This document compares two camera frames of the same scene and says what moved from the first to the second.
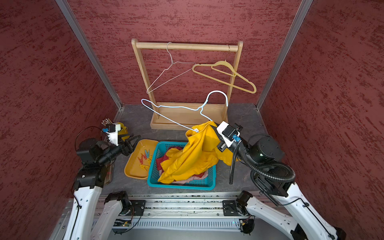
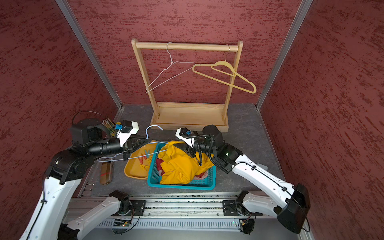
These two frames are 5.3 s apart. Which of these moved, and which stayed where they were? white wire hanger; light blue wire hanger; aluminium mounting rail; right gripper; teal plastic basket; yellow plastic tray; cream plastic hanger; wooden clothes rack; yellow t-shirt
Moved: yellow t-shirt; light blue wire hanger; right gripper
Stayed: teal plastic basket; white wire hanger; yellow plastic tray; cream plastic hanger; aluminium mounting rail; wooden clothes rack
